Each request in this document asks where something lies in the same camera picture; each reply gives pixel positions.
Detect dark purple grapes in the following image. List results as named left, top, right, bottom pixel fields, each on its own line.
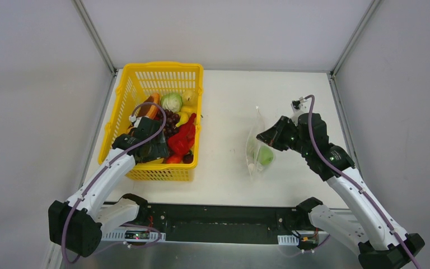
left=155, top=108, right=194, bottom=165

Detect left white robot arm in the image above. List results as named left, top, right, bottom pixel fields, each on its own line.
left=48, top=117, right=169, bottom=257

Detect yellow pear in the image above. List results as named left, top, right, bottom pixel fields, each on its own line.
left=180, top=89, right=198, bottom=115

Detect yellow plastic basket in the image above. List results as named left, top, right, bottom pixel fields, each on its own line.
left=99, top=62, right=203, bottom=182

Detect papaya slice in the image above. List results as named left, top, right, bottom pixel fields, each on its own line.
left=126, top=93, right=161, bottom=134

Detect red bell pepper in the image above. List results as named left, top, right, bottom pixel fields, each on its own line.
left=167, top=113, right=197, bottom=156

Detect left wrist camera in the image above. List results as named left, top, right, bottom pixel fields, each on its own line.
left=128, top=115, right=145, bottom=129

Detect yellow lemon fruit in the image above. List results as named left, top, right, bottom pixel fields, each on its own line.
left=145, top=158, right=165, bottom=165

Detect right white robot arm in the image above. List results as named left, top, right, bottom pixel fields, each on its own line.
left=256, top=113, right=425, bottom=268

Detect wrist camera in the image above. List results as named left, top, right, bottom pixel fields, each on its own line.
left=128, top=115, right=145, bottom=129
left=291, top=98, right=308, bottom=115

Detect green cabbage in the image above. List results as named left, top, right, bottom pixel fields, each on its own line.
left=160, top=92, right=183, bottom=113

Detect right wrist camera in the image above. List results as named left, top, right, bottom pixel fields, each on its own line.
left=291, top=98, right=308, bottom=115

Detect green apple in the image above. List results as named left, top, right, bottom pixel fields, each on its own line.
left=256, top=146, right=275, bottom=166

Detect red tomato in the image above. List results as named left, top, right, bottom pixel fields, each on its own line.
left=165, top=154, right=183, bottom=164

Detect clear zip top bag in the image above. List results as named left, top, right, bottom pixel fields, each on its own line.
left=245, top=106, right=275, bottom=181

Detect yellow banana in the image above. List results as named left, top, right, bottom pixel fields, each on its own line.
left=175, top=112, right=189, bottom=127

